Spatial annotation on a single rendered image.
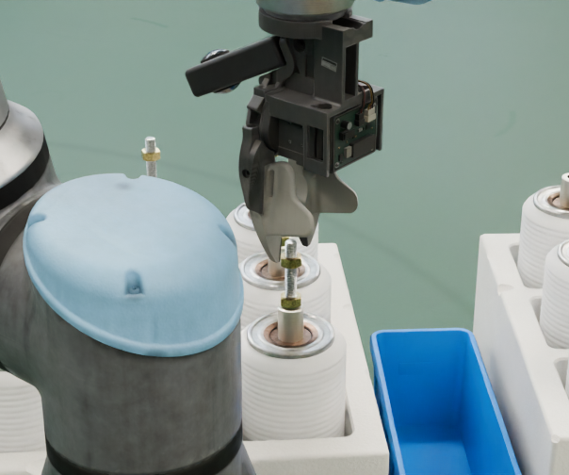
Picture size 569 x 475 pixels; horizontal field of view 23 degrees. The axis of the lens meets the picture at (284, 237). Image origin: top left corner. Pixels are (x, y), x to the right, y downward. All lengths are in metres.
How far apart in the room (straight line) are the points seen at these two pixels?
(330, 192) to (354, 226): 0.81
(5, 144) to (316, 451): 0.47
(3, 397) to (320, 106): 0.36
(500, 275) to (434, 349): 0.11
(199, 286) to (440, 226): 1.24
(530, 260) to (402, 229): 0.52
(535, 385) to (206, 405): 0.56
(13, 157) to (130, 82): 1.69
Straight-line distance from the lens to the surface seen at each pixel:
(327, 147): 1.03
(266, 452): 1.16
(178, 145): 2.20
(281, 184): 1.08
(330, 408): 1.18
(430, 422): 1.51
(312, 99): 1.04
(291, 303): 1.15
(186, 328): 0.73
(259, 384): 1.16
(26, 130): 0.82
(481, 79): 2.51
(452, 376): 1.48
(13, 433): 1.18
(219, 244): 0.74
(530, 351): 1.31
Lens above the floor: 0.86
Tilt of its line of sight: 27 degrees down
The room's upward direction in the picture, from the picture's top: straight up
